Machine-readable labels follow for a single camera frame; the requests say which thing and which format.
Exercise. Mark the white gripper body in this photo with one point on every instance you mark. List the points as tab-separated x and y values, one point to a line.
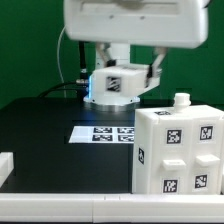
157	23

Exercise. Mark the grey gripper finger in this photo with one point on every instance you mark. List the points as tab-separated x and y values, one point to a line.
103	56
159	53

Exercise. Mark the white panel piece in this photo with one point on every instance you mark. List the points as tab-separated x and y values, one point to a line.
128	80

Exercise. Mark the white cabinet body box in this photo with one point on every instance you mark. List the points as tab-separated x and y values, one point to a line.
150	124

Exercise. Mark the white door panel with knob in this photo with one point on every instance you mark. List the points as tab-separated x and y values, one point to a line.
173	160

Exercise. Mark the white cabinet door panel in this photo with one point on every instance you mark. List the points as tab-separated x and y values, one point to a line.
206	157

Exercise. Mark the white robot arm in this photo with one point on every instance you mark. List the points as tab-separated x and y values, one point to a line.
123	54

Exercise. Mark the white marker sheet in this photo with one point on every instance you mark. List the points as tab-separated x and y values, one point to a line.
102	134

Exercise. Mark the black camera on stand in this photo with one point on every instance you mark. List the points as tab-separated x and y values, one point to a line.
83	70

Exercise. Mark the white front fence rail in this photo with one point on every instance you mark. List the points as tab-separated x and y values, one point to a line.
111	208

